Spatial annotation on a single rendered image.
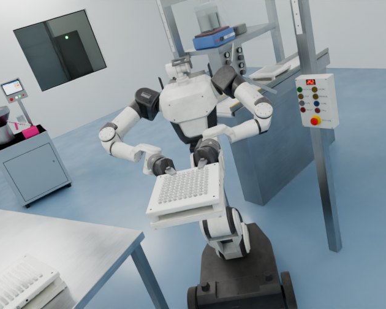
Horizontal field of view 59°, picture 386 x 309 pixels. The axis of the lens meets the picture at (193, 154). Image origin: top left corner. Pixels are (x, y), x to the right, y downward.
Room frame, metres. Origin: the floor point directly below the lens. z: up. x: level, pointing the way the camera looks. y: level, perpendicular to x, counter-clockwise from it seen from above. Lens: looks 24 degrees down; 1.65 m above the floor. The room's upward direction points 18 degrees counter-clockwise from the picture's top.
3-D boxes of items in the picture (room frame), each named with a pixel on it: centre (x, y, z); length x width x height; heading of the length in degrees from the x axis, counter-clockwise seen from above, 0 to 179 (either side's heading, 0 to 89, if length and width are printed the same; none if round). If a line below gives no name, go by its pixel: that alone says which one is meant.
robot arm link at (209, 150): (1.25, -0.05, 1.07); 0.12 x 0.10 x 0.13; 160
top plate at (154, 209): (1.06, 0.06, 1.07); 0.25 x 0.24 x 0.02; 79
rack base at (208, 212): (1.06, 0.06, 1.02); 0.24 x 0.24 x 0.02; 79
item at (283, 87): (2.72, -0.81, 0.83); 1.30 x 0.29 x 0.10; 125
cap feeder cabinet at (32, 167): (4.06, 1.92, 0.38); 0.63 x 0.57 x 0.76; 115
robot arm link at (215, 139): (1.37, -0.08, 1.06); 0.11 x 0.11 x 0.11; 70
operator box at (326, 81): (1.58, -0.66, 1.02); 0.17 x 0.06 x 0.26; 35
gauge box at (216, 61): (2.29, -0.41, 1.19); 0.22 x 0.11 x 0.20; 125
